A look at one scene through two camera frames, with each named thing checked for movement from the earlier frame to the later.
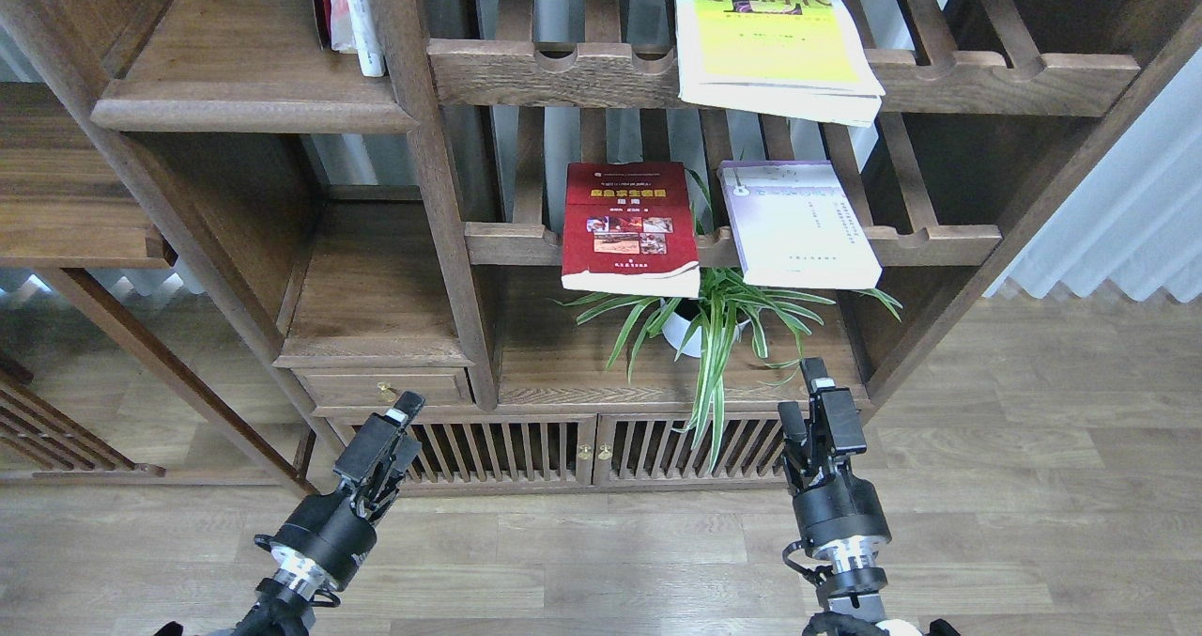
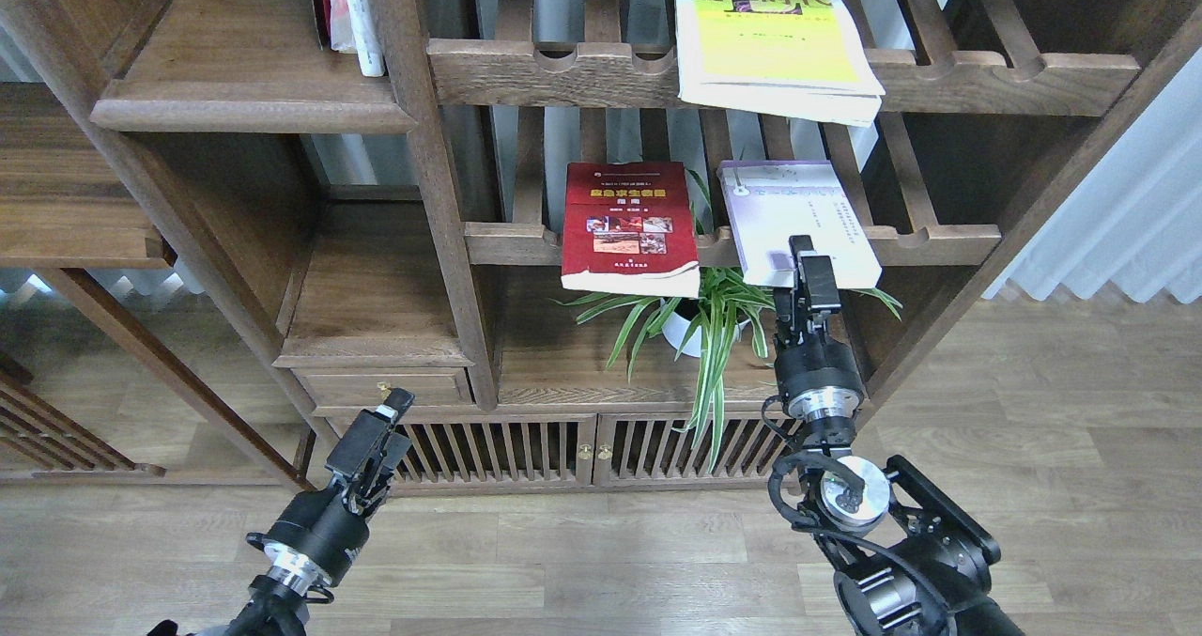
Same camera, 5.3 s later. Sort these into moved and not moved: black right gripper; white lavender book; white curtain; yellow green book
Moved: black right gripper
Not moved: white curtain; yellow green book; white lavender book
